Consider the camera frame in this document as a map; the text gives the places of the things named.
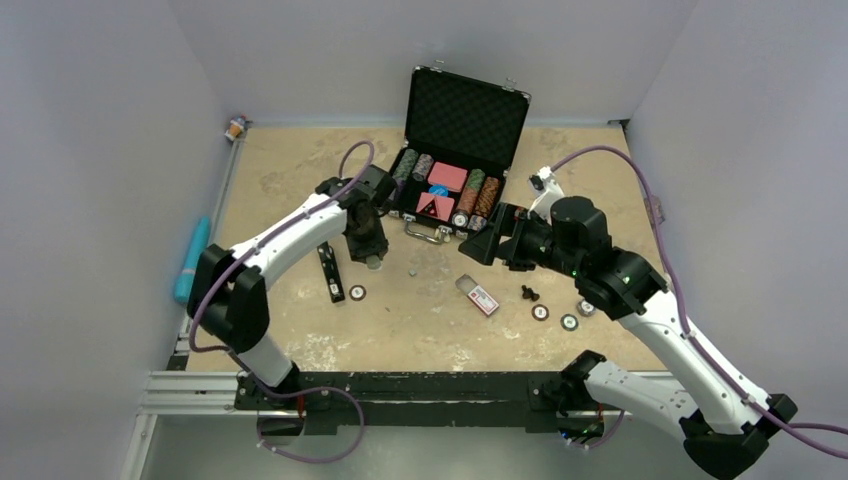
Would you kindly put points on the green white poker chip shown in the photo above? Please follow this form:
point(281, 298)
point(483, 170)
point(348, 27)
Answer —
point(569, 322)

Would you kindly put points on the turquoise cylindrical tool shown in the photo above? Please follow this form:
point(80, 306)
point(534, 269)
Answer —
point(199, 241)

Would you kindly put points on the black stapler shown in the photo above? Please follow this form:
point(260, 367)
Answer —
point(331, 272)

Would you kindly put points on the red white staple box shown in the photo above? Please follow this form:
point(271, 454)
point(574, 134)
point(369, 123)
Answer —
point(478, 295)

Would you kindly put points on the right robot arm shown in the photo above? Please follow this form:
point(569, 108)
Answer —
point(723, 420)

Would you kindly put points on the green stapler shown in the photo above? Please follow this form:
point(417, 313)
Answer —
point(373, 263)

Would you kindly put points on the black poker chip case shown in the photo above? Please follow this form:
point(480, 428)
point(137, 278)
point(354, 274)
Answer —
point(459, 144)

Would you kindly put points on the black screw knob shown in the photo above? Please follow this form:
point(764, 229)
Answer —
point(529, 294)

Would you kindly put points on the orange small bottle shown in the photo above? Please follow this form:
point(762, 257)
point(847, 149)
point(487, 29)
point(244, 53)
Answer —
point(238, 125)

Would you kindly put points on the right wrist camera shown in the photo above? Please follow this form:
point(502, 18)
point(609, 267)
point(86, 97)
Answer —
point(546, 190)

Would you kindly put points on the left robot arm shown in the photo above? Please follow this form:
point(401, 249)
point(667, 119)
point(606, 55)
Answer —
point(229, 300)

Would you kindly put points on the aluminium frame rail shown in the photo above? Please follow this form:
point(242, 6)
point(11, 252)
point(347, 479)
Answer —
point(188, 428)

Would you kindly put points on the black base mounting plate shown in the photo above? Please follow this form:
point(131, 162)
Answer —
point(537, 402)

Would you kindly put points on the striped object at right wall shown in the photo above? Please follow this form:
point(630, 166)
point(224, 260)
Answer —
point(655, 210)

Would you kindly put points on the brown white poker chip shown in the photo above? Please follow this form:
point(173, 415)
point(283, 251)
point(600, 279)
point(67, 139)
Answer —
point(357, 292)

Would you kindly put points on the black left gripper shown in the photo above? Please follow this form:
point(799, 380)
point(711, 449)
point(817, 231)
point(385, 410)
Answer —
point(377, 244)

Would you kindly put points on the red white poker chip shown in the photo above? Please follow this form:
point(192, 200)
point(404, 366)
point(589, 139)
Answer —
point(540, 312)

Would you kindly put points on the grey poker chip stack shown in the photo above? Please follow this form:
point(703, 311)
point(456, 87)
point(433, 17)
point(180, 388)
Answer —
point(585, 309)

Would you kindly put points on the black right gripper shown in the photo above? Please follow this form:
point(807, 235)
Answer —
point(485, 245)

